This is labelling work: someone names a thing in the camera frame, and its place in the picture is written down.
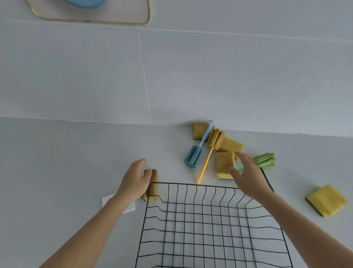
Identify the blue bowl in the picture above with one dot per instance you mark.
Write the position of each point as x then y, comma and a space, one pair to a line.
85, 2

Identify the person's right hand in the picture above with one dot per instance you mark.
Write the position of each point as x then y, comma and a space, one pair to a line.
252, 179

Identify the person's left forearm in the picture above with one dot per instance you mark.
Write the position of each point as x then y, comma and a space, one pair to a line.
91, 234

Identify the person's right forearm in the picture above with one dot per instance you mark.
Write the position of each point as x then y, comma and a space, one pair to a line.
303, 234

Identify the green sponge bottle brush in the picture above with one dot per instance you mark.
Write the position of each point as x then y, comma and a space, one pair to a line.
264, 160

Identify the white paper sheet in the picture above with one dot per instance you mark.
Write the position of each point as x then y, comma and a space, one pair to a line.
106, 200

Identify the gold rimmed tray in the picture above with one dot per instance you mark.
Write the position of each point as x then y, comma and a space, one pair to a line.
124, 13

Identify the person's left hand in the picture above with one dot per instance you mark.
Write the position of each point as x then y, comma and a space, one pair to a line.
132, 182

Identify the blue sponge bottle brush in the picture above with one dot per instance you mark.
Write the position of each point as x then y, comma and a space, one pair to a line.
193, 157

